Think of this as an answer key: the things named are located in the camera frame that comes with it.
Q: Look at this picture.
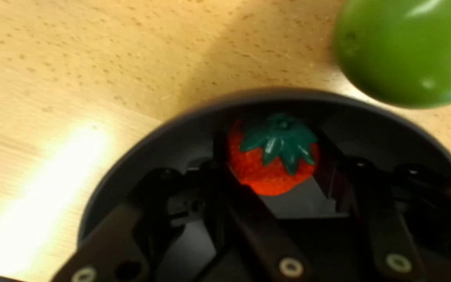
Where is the red toy strawberry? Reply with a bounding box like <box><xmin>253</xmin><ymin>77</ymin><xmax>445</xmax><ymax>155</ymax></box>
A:
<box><xmin>227</xmin><ymin>111</ymin><xmax>322</xmax><ymax>197</ymax></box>

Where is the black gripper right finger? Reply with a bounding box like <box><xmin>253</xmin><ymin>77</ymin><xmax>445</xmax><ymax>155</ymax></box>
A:
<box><xmin>316</xmin><ymin>130</ymin><xmax>451</xmax><ymax>282</ymax></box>

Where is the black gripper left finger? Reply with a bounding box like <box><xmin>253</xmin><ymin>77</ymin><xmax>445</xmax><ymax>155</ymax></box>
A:
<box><xmin>51</xmin><ymin>130</ymin><xmax>316</xmax><ymax>282</ymax></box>

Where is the black bowl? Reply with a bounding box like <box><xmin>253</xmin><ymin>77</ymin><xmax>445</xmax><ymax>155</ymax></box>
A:
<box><xmin>77</xmin><ymin>86</ymin><xmax>451</xmax><ymax>282</ymax></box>

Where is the green toy avocado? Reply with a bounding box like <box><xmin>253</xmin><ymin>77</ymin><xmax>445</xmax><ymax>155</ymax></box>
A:
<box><xmin>333</xmin><ymin>0</ymin><xmax>451</xmax><ymax>109</ymax></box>

